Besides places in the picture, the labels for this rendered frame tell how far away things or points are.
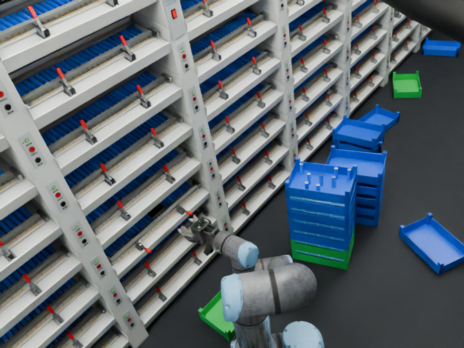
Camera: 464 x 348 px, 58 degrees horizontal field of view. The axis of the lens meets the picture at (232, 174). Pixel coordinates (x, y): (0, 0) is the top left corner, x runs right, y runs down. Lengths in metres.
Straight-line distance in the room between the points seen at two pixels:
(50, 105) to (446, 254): 2.00
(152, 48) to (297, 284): 1.03
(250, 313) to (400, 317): 1.22
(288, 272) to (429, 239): 1.51
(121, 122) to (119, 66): 0.21
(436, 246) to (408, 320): 0.49
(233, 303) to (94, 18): 0.99
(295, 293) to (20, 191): 0.93
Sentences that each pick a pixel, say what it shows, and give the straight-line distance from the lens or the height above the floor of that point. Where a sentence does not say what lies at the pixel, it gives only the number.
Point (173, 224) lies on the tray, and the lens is 2.02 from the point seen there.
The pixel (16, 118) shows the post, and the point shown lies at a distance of 1.43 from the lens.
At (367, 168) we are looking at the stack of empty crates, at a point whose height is 0.32.
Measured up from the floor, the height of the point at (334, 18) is 0.88.
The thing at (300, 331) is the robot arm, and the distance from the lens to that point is 1.68.
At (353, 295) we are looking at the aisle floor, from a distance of 2.26.
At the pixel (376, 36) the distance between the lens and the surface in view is 3.48.
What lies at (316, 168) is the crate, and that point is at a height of 0.51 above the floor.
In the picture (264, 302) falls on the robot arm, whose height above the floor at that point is 0.96.
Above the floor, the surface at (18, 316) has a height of 0.67.
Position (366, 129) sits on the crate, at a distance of 3.16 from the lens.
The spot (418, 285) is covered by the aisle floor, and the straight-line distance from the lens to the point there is 2.34.
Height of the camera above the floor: 1.87
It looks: 39 degrees down
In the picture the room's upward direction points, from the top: 12 degrees counter-clockwise
